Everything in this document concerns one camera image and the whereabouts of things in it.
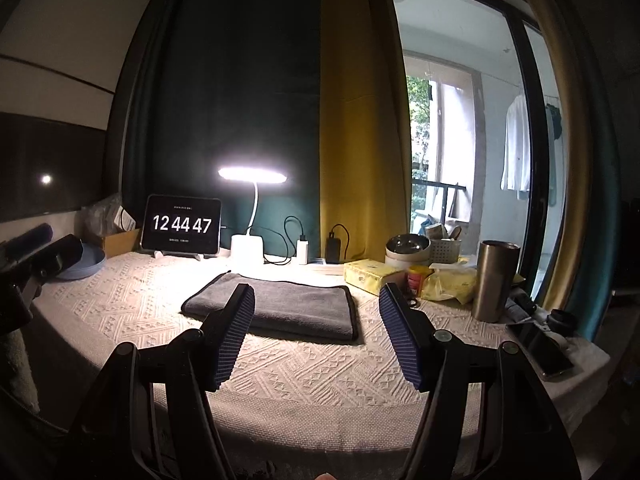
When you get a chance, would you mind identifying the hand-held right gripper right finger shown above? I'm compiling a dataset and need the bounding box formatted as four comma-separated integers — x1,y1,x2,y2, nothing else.
378,282,583,480

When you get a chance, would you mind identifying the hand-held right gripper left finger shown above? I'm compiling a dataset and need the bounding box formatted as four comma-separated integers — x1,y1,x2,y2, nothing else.
66,283,257,480

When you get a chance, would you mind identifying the grey towel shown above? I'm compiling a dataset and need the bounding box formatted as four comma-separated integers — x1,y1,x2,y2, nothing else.
180,272,364,344

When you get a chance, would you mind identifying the blue plate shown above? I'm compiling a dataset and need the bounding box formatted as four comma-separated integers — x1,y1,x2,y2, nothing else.
54,243,107,281

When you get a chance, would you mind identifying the small red yellow can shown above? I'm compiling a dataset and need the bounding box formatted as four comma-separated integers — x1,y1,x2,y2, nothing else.
406,266,434,297

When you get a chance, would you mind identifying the yellow tissue pack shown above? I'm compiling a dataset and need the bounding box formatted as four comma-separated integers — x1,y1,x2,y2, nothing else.
343,259,406,296

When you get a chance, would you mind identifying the yellow plastic bag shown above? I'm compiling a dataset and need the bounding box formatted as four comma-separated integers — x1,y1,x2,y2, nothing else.
423,259,479,306

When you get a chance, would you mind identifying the clear plastic bag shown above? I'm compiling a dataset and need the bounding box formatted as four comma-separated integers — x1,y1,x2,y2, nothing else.
81,193,132,239

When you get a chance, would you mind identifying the white patterned table cloth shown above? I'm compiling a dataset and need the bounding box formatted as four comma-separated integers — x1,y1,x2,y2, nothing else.
31,251,612,476

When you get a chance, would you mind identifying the cardboard box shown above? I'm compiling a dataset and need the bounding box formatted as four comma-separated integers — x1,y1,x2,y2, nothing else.
100,228,142,257

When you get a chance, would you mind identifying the stainless steel bowl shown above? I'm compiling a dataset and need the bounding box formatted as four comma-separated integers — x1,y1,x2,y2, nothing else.
385,233,432,264

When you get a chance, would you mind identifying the white perforated basket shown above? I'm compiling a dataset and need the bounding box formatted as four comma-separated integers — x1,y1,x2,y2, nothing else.
429,237,463,266

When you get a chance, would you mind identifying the white tablet stand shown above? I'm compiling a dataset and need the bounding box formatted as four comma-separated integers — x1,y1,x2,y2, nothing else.
151,249,205,263

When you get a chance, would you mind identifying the white power strip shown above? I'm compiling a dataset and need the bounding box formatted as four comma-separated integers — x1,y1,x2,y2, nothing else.
310,259,347,276

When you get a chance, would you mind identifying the stainless steel tumbler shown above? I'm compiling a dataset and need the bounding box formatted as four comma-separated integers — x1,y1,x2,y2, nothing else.
471,240,522,324

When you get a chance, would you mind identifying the tablet with clock display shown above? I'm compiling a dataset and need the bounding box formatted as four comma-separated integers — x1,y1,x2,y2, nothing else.
140,194,223,255

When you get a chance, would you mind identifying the black smartphone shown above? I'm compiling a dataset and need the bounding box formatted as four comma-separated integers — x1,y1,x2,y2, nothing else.
506,321,576,381

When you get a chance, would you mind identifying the white desk lamp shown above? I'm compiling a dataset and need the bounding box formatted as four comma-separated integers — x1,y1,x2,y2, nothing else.
218,164,289,265

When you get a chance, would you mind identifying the hanging white shirt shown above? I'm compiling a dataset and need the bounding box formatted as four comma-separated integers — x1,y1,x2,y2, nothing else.
500,93,532,194

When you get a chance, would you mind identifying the yellow curtain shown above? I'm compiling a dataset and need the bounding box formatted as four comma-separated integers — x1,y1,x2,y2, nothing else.
318,0,414,264

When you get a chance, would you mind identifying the dark green curtain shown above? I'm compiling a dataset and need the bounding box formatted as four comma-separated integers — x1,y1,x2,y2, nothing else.
102,0,323,257

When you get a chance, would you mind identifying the black charger with cable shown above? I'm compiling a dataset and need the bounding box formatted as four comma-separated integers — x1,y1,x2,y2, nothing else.
325,224,352,264

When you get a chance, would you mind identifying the white charger with cable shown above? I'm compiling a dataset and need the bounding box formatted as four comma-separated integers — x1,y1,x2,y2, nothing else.
264,216,311,266

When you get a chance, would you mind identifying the black camera lens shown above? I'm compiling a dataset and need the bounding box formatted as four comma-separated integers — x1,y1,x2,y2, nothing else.
546,309,580,337

